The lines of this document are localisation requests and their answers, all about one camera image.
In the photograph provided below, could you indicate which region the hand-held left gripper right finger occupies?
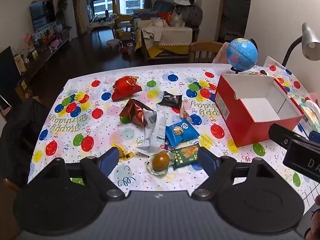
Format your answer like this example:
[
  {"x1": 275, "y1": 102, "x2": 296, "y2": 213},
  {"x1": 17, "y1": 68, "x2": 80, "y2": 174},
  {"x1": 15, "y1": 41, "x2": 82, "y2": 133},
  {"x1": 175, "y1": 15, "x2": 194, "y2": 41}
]
[{"x1": 191, "y1": 146, "x2": 283, "y2": 201}]

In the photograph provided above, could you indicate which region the blue cookie packet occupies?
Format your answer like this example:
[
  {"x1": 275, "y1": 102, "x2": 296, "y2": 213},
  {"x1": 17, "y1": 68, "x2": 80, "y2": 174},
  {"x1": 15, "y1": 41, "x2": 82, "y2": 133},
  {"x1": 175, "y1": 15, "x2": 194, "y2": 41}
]
[{"x1": 165, "y1": 119, "x2": 200, "y2": 147}]

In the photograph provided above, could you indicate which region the black snack packet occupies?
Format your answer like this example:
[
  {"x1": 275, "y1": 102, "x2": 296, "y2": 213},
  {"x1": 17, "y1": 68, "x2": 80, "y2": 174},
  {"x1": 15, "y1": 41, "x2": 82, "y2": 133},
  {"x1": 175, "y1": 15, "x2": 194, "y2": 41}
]
[{"x1": 158, "y1": 91, "x2": 183, "y2": 108}]

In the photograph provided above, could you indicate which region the beige paper bag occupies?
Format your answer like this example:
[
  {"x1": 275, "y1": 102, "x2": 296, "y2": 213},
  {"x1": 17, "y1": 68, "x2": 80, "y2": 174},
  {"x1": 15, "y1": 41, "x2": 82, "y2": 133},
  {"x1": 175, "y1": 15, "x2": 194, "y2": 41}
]
[{"x1": 14, "y1": 54, "x2": 27, "y2": 73}]

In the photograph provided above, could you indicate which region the potted plant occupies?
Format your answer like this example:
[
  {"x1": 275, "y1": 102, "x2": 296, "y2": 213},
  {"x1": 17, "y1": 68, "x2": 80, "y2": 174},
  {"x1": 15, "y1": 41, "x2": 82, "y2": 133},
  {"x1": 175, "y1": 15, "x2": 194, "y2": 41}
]
[{"x1": 57, "y1": 0, "x2": 69, "y2": 20}]

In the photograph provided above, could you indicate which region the balloon print tablecloth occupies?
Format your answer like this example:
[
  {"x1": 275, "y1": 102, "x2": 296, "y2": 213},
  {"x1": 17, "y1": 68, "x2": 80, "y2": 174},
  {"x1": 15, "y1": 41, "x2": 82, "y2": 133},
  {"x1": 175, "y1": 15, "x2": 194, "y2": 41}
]
[{"x1": 27, "y1": 62, "x2": 320, "y2": 213}]

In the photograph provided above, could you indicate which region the tissue pack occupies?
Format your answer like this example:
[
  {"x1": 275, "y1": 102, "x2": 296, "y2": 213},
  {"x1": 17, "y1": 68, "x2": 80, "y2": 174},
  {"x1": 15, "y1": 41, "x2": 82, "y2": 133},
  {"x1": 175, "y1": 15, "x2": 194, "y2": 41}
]
[{"x1": 299, "y1": 99, "x2": 320, "y2": 133}]

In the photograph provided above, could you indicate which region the pink cloth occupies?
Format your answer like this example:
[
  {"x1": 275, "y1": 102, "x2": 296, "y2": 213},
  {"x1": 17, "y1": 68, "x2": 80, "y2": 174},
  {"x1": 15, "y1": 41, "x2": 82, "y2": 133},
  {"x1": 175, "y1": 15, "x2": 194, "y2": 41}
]
[{"x1": 212, "y1": 42, "x2": 232, "y2": 64}]

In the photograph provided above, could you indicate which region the gold candy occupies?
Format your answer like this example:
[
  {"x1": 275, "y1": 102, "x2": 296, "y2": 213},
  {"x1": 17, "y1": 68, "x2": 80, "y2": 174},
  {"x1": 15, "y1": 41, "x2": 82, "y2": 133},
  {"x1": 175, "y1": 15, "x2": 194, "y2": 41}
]
[{"x1": 112, "y1": 144, "x2": 135, "y2": 162}]

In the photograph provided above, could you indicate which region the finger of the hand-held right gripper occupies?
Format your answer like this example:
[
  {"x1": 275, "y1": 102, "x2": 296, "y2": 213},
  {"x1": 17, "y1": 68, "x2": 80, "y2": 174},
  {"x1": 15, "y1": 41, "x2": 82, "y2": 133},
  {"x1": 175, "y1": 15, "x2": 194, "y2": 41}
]
[{"x1": 268, "y1": 123, "x2": 301, "y2": 147}]

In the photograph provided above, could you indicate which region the small colourful box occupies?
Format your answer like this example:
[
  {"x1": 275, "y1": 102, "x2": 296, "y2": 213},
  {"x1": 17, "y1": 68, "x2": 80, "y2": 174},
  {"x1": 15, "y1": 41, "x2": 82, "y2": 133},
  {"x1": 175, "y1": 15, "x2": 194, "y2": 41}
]
[{"x1": 247, "y1": 69, "x2": 268, "y2": 77}]

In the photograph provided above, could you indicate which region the white snack packet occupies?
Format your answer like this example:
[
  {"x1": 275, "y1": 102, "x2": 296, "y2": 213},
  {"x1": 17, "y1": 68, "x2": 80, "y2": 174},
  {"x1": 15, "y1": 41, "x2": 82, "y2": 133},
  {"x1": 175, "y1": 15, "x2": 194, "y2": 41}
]
[{"x1": 135, "y1": 110, "x2": 167, "y2": 157}]

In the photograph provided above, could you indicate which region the grey desk lamp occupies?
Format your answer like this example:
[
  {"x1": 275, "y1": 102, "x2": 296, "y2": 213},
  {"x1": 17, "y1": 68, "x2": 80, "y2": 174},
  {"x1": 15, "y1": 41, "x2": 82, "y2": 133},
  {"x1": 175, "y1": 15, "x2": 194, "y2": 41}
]
[{"x1": 282, "y1": 22, "x2": 320, "y2": 67}]

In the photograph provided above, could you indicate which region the green cracker packet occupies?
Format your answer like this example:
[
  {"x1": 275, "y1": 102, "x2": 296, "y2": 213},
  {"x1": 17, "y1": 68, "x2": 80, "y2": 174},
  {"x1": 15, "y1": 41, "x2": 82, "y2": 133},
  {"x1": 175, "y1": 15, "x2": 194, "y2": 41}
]
[{"x1": 171, "y1": 144, "x2": 203, "y2": 170}]

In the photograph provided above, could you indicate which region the black jacket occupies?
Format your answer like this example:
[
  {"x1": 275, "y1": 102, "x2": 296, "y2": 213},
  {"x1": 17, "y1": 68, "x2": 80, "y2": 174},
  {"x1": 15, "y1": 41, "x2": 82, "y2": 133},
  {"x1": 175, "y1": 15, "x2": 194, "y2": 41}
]
[{"x1": 0, "y1": 97, "x2": 50, "y2": 188}]

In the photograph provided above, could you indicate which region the blue desk globe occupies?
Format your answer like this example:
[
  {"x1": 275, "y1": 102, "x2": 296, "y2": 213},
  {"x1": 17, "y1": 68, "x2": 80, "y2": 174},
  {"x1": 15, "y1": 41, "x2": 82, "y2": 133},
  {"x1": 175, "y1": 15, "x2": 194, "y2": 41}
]
[{"x1": 226, "y1": 38, "x2": 258, "y2": 74}]

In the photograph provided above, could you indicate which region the yellow wooden chair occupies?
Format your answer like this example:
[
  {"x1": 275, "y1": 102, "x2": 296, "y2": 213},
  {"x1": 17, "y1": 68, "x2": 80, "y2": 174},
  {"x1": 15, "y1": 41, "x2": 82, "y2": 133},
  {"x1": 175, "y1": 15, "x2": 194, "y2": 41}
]
[{"x1": 107, "y1": 0, "x2": 133, "y2": 28}]

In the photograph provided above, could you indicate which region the red cardboard box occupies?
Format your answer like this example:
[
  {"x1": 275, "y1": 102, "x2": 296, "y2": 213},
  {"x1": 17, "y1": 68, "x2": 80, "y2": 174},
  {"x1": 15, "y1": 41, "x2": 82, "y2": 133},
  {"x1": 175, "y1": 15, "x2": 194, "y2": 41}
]
[{"x1": 214, "y1": 74, "x2": 304, "y2": 147}]

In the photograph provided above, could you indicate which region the white coffee table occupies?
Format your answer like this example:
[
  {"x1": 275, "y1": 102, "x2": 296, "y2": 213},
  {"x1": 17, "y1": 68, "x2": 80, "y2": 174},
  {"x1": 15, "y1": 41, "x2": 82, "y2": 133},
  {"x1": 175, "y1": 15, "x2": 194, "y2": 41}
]
[{"x1": 87, "y1": 17, "x2": 117, "y2": 34}]

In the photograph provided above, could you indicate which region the dark red foil snack packet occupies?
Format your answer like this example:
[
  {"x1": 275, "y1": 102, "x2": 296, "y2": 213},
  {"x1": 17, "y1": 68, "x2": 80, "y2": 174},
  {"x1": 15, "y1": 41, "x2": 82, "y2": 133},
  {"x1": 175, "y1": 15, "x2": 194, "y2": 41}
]
[{"x1": 119, "y1": 99, "x2": 154, "y2": 128}]

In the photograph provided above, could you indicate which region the large red snack bag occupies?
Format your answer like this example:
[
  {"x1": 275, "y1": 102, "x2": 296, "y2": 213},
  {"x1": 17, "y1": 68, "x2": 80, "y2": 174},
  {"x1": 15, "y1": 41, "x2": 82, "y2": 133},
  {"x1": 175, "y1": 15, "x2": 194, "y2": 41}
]
[{"x1": 111, "y1": 76, "x2": 143, "y2": 102}]

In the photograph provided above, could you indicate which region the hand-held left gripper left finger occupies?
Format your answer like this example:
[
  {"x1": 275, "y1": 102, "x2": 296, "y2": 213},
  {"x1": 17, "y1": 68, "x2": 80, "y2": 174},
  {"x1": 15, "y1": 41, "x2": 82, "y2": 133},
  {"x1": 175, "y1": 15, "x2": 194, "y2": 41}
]
[{"x1": 37, "y1": 146, "x2": 125, "y2": 202}]

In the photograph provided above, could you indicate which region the flat screen television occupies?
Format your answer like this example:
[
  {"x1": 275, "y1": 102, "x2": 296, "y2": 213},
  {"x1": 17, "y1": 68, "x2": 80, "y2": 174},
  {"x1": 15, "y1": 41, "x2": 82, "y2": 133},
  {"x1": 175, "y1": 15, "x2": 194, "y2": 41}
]
[{"x1": 29, "y1": 0, "x2": 56, "y2": 33}]

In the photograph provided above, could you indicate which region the sofa with cloth covers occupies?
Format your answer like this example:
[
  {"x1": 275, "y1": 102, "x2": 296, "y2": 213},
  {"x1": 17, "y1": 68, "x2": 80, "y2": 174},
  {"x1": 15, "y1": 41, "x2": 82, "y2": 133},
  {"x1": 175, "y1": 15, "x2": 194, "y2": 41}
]
[{"x1": 132, "y1": 0, "x2": 203, "y2": 58}]

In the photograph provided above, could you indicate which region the person's right hand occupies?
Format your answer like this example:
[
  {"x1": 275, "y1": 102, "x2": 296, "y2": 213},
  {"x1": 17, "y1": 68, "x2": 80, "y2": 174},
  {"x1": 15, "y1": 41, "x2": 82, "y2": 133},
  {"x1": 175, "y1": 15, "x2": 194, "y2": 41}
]
[{"x1": 304, "y1": 196, "x2": 320, "y2": 240}]

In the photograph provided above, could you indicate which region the dark television cabinet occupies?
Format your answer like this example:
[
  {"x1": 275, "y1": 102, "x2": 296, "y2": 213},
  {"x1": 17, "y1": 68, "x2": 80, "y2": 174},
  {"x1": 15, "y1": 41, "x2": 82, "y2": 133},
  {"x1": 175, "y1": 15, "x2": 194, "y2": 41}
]
[{"x1": 15, "y1": 27, "x2": 72, "y2": 90}]

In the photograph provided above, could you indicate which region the braised egg clear packet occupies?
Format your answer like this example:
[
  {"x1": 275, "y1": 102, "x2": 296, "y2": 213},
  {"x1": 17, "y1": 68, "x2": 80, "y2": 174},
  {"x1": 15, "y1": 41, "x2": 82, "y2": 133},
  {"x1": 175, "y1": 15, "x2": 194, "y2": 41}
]
[{"x1": 147, "y1": 150, "x2": 175, "y2": 175}]

